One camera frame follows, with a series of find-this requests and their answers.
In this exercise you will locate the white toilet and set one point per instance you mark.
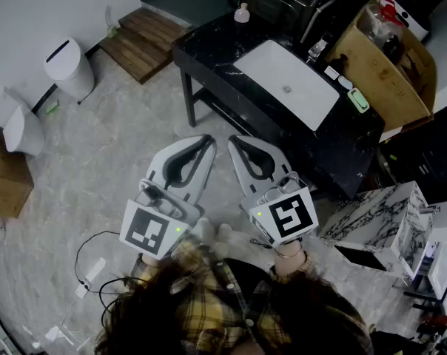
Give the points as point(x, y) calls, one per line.
point(21, 128)

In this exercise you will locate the small cardboard box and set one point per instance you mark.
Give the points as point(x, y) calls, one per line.
point(5, 183)

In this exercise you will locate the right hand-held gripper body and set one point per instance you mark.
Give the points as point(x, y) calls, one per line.
point(282, 216)

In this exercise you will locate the pink bottle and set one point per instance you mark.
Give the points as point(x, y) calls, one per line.
point(241, 14)

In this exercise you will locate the person's left forearm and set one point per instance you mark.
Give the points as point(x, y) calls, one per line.
point(149, 262)

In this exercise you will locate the white marble cabinet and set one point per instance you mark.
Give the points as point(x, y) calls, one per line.
point(375, 213)

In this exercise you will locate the yellow plaid shirt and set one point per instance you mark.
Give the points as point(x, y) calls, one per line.
point(208, 309)

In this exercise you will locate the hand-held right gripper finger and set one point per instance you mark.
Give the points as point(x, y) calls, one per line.
point(279, 159)
point(242, 168)

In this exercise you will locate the green soap dish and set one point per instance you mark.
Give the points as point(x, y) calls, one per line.
point(357, 101)

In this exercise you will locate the chrome faucet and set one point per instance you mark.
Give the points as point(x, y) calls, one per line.
point(318, 48)

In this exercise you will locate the person's white slippers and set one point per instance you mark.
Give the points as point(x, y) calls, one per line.
point(218, 237)

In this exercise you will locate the black marble sink counter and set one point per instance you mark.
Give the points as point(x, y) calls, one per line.
point(216, 50)

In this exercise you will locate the small green floor item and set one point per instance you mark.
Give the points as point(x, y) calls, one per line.
point(52, 107)

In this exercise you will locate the white soap bar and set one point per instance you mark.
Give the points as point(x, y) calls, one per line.
point(345, 82)

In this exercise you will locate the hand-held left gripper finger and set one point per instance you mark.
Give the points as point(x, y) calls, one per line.
point(160, 161)
point(201, 176)

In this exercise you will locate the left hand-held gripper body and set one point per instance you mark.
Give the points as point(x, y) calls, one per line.
point(146, 224)

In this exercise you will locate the white trash can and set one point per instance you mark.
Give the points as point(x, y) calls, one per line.
point(70, 69)

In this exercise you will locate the white sink basin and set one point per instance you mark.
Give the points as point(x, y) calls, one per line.
point(282, 72)

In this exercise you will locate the person's right forearm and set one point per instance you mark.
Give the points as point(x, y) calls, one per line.
point(288, 263)

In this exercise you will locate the clear jug with red cap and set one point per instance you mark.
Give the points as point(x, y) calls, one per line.
point(384, 28)

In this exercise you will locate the wooden step platform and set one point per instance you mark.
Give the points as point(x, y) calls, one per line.
point(142, 46)

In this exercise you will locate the large open cardboard box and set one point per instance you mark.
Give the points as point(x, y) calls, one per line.
point(379, 80)

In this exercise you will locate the white power strip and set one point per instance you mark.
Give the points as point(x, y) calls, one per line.
point(92, 274)

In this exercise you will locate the small white box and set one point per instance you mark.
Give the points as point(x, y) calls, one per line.
point(331, 72)

